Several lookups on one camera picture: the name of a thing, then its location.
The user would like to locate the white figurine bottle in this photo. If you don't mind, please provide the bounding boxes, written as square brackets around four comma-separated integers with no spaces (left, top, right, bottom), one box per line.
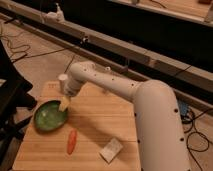
[105,67,111,72]

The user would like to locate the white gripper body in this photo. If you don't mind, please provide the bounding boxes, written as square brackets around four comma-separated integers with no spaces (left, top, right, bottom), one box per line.
[64,77,83,97]

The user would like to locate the black chair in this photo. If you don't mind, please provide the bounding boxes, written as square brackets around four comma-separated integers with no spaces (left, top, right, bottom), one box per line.
[0,41,37,165]

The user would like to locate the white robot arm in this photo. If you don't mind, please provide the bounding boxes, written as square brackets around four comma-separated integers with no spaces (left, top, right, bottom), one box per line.
[59,61,191,171]

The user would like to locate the green ceramic bowl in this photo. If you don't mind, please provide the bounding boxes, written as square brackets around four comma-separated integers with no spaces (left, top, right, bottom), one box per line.
[34,100,68,132]

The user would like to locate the blue power box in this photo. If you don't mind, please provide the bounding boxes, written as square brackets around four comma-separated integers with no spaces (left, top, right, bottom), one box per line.
[178,101,189,116]

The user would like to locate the white object on rail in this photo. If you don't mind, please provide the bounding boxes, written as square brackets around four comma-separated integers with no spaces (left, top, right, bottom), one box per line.
[45,4,65,22]

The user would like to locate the white paper cup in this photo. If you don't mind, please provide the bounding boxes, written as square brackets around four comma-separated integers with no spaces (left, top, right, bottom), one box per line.
[58,74,68,93]

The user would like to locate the orange carrot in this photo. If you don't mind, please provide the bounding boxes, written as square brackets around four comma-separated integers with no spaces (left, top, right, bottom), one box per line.
[67,130,77,155]

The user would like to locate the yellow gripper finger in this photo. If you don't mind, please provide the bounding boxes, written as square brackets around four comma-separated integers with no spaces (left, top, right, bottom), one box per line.
[59,96,70,112]

